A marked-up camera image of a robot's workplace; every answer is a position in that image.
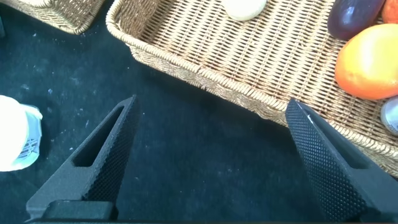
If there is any wicker basket with toy food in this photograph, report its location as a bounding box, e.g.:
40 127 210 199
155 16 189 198
105 0 398 178

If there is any purple toy eggplant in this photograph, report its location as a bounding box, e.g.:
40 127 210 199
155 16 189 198
326 0 386 40

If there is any white round container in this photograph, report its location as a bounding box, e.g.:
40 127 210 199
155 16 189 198
0 95 44 172

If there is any black tablecloth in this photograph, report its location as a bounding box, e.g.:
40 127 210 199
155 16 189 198
0 0 398 224

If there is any rough orange fruit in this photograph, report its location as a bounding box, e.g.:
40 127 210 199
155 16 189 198
381 0 398 24

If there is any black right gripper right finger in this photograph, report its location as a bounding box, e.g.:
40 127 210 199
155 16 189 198
285 98 398 223

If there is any wicker basket with dish brush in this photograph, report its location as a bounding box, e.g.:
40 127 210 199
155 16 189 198
0 0 106 35

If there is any white bottle with purple cap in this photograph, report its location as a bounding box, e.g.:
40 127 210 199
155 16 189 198
379 96 398 136

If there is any smooth orange fruit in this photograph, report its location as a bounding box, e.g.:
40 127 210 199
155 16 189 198
335 24 398 100

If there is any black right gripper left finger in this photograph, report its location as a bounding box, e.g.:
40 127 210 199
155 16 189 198
25 95 141 219

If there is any cream toy bun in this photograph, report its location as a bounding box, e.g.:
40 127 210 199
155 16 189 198
221 0 267 22

